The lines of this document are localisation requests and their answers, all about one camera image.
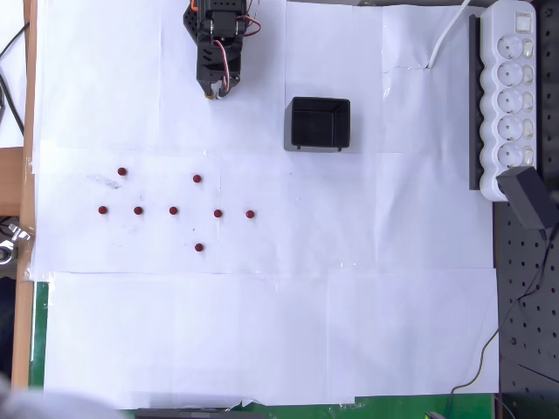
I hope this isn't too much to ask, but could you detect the black box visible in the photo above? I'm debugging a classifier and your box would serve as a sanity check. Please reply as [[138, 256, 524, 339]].
[[283, 96, 352, 153]]

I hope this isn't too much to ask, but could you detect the white paper table cover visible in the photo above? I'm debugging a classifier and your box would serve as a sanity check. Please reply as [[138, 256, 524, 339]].
[[29, 0, 501, 411]]

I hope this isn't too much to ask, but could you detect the silver metal clamp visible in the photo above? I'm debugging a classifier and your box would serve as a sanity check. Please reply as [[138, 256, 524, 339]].
[[0, 222, 34, 265]]

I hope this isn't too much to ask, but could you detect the green mat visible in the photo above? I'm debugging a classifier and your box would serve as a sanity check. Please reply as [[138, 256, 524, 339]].
[[28, 281, 497, 419]]

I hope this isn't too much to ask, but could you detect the black power adapter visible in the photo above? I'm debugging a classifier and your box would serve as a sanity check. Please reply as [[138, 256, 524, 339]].
[[496, 165, 554, 230]]

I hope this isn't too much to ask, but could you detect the flat black device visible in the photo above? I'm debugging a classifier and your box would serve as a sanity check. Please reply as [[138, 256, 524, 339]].
[[134, 406, 266, 419]]

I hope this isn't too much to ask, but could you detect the blurred grey object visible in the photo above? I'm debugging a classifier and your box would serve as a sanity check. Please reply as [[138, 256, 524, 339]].
[[0, 373, 121, 419]]

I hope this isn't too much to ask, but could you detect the black pegboard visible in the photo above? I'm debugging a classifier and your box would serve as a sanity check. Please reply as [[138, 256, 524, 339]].
[[492, 0, 559, 419]]

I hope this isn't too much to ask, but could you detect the red white gripper servo cable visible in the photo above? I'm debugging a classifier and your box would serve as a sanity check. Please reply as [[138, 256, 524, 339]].
[[212, 39, 232, 91]]

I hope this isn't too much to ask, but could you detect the arm servo cable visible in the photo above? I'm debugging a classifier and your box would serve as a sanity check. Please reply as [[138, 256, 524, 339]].
[[238, 12, 263, 38]]

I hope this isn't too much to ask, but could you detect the thin black cable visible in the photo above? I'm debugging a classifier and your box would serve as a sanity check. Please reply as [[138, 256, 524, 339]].
[[0, 21, 32, 58], [0, 72, 25, 136]]

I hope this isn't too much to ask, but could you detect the white power cable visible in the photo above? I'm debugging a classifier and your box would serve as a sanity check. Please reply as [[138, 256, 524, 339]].
[[426, 0, 473, 70]]

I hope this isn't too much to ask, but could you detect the black adapter cable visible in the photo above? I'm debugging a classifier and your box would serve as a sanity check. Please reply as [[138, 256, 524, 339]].
[[445, 229, 558, 419]]

